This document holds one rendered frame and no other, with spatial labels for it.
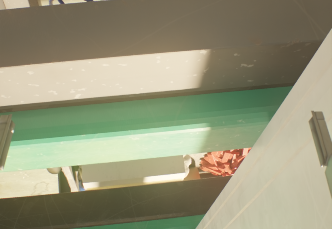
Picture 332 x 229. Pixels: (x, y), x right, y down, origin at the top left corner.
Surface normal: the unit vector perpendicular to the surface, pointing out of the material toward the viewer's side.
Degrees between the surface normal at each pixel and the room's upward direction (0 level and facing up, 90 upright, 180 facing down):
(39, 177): 0
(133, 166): 90
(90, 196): 90
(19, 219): 90
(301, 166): 90
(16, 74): 0
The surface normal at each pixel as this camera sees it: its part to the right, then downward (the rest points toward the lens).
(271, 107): 0.07, -0.22
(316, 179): -0.99, 0.08
